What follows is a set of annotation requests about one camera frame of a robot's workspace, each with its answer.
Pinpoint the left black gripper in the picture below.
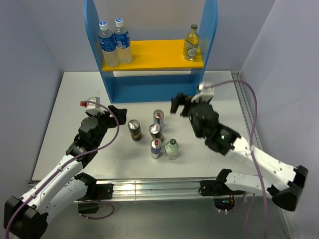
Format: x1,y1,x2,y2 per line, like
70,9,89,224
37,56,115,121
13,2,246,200
87,105,126,147

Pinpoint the green-capped glass bottle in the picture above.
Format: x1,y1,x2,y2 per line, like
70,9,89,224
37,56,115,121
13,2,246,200
165,138,179,160
183,24,199,61

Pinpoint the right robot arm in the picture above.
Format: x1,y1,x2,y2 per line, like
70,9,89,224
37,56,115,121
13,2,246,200
170,93,308,212

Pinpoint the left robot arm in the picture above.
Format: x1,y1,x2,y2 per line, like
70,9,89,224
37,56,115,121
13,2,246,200
3,100,127,239

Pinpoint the blue and yellow shelf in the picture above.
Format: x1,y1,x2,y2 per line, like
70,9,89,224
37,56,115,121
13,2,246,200
83,0,218,103

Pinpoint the left black yellow can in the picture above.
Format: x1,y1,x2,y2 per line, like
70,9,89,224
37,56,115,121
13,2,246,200
128,119,143,141

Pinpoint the black yellow can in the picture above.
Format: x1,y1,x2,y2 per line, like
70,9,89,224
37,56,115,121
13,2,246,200
149,123,164,142
128,119,143,141

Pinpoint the far red bull can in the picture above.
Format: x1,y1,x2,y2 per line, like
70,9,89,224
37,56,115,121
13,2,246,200
153,109,164,128

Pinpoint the red bull can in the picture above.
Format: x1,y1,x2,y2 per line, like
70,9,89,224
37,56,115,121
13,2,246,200
153,109,164,128
151,138,162,159

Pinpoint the centre black yellow can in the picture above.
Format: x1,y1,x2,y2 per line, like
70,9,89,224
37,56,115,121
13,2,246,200
149,123,164,142

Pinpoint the near red bull can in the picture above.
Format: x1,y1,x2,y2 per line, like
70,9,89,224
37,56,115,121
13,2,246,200
151,138,162,159

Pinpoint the right plastic water bottle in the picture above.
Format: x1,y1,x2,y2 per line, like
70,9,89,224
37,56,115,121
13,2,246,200
114,18,133,64

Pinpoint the plastic water bottle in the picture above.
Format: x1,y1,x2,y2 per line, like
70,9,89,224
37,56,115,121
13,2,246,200
114,18,133,64
98,21,120,68

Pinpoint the left plastic water bottle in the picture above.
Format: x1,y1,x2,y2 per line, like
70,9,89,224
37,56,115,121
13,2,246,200
98,21,120,68

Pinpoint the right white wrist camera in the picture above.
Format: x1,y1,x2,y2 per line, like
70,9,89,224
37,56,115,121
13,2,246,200
191,82,214,103

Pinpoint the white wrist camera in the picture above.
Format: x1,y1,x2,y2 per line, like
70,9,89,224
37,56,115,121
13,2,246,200
191,82,214,103
80,97,104,115

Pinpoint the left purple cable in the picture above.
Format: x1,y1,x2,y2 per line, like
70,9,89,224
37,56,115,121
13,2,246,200
4,101,122,239

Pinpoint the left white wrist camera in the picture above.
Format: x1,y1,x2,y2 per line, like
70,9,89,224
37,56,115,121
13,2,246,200
80,97,104,115

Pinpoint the aluminium side rail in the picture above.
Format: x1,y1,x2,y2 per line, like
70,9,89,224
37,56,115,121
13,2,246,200
231,71,263,150

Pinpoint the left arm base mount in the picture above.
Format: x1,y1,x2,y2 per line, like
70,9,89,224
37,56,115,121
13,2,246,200
77,183,114,215

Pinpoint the aluminium front rail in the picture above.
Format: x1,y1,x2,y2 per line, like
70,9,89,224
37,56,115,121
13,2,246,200
27,175,250,203

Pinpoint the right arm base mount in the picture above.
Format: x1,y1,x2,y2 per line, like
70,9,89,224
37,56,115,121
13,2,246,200
198,180,247,214

